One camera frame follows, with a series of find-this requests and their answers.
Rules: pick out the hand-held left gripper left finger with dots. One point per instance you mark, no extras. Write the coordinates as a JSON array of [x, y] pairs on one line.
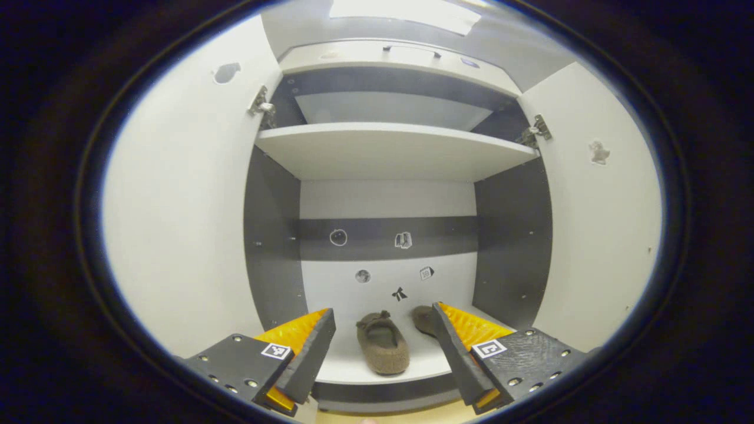
[[312, 359]]

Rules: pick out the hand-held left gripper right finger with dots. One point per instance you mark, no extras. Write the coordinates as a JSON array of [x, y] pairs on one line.
[[450, 353]]

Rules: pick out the brown fuzzy slipper shoe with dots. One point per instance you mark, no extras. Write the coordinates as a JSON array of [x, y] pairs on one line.
[[386, 362], [423, 321]]

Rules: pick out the shoe cabinet door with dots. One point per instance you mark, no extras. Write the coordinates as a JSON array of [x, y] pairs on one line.
[[601, 235], [188, 224]]

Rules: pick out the white and grey shoe cabinet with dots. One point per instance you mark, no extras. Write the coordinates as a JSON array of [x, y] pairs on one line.
[[389, 150]]

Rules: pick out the metal door hinge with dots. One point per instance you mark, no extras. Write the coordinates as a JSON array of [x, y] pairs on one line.
[[262, 107], [537, 129]]

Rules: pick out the white cabinet drawer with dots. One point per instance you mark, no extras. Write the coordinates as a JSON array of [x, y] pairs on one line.
[[353, 59]]

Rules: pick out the long ceiling light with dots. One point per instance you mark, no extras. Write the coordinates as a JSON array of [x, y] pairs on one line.
[[406, 15]]

